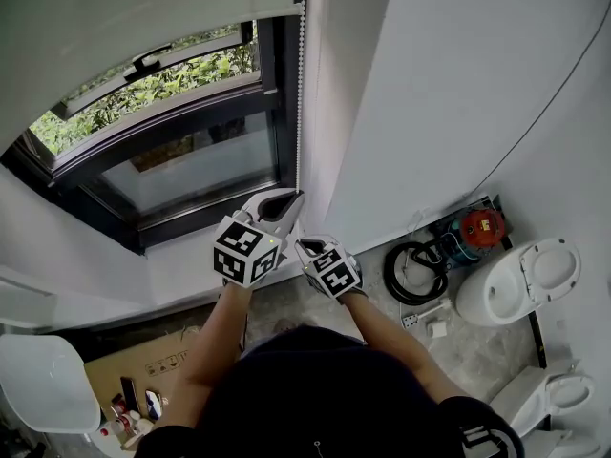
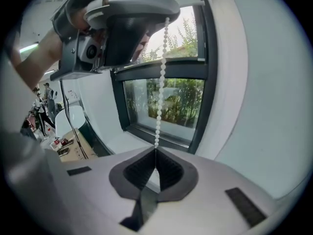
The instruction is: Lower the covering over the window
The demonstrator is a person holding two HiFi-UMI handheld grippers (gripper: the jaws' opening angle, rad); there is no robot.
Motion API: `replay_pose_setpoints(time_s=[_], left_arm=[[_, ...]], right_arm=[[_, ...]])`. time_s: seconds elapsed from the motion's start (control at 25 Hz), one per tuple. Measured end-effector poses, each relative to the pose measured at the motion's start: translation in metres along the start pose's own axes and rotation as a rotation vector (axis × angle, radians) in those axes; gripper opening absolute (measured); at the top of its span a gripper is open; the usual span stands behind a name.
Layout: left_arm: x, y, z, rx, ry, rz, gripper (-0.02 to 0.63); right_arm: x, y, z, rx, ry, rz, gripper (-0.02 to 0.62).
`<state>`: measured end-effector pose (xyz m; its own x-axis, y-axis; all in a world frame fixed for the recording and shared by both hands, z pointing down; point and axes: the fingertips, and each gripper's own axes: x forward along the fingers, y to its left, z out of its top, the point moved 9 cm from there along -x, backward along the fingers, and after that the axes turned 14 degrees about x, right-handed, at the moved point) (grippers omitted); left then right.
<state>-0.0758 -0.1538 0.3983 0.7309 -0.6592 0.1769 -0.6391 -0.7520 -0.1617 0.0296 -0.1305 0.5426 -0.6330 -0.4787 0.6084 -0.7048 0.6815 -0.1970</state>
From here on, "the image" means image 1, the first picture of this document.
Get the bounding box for black smartphone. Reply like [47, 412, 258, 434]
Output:
[119, 376, 139, 412]
[143, 388, 164, 420]

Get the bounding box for white roller blind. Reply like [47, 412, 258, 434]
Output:
[0, 0, 305, 153]

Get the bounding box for white plastic spoon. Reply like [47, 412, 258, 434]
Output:
[121, 417, 157, 450]

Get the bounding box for red capped white bottle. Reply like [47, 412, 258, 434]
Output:
[97, 411, 136, 441]

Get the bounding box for black coiled hose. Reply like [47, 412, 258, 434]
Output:
[382, 240, 453, 307]

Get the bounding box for printed closed cardboard box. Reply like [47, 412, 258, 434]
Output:
[84, 324, 211, 415]

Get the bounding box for red and teal vacuum cleaner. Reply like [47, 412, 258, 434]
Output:
[441, 207, 508, 264]

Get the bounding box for person's right forearm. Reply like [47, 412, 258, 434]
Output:
[341, 291, 472, 407]

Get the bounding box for white power strip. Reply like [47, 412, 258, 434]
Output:
[400, 298, 453, 331]

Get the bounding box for white toilet with tank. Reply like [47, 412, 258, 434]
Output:
[486, 364, 596, 458]

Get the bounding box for white bead chain cord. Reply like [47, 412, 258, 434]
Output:
[292, 0, 311, 196]

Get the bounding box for white ceramic basin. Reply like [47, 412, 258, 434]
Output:
[0, 333, 102, 434]

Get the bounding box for black window frame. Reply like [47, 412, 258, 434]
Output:
[0, 14, 307, 258]

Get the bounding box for round white toilet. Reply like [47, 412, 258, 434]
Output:
[455, 237, 583, 326]

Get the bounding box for black window handle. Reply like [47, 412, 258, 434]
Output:
[123, 45, 174, 83]

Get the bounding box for white power cable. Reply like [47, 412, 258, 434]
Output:
[408, 209, 429, 236]

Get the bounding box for green trees and shrubs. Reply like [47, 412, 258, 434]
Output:
[28, 23, 262, 157]

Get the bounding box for thin black wall cable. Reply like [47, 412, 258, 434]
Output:
[462, 0, 611, 199]

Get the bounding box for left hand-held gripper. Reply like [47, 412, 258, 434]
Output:
[212, 187, 307, 289]

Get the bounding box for person's dark shirt torso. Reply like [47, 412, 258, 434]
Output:
[136, 324, 527, 458]

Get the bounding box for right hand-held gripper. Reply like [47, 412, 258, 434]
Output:
[293, 234, 369, 305]

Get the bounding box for person's left forearm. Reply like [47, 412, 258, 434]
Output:
[166, 281, 255, 431]

